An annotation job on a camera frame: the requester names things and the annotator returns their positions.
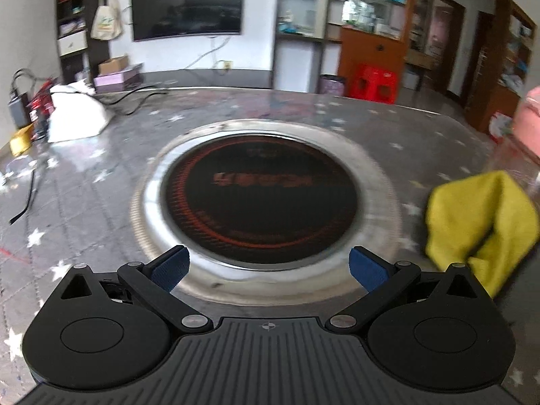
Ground yellow grey microfiber cloth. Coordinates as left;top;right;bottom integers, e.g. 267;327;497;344
426;170;539;297

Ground pink pig-shaped kettle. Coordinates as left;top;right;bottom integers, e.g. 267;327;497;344
513;86;540;156

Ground round black induction cooktop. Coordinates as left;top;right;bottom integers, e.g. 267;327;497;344
160;134;363;265

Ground white plastic bag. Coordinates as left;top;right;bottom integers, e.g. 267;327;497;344
48;81;113;143

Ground red plastic stool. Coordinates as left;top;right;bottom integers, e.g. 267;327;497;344
348;64;398;104

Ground pink flat box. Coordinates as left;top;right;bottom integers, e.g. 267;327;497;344
93;65;142;94

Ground purple patterned waste bin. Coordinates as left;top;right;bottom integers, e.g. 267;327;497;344
318;74;346;97

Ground brown cardboard box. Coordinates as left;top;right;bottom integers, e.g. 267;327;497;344
99;55;130;76

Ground brown wooden display cabinet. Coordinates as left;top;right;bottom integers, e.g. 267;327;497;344
338;0;415;90

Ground white canvas tote bag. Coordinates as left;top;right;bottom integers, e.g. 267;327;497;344
90;0;123;41

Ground glass door display cabinet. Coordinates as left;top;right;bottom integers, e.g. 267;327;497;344
271;0;329;92

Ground black power cable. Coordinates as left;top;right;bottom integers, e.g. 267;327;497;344
94;86;170;117

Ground wall-mounted black television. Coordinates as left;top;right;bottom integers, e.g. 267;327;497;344
131;0;244;42

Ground dark shelving wall unit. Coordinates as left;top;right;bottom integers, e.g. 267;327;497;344
56;0;110;84

